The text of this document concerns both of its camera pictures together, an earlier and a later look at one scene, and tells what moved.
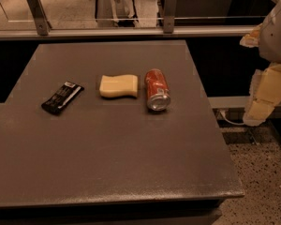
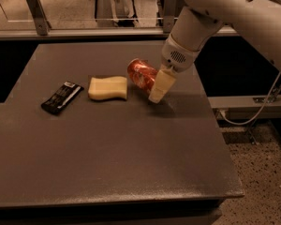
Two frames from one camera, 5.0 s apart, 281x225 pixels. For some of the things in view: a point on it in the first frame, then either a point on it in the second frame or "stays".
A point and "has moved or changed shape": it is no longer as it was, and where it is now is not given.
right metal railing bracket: [170, 9] stays
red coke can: [157, 90] has moved or changed shape
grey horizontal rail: [122, 33] stays
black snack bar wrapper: [60, 100] stays
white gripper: [275, 38] to [175, 56]
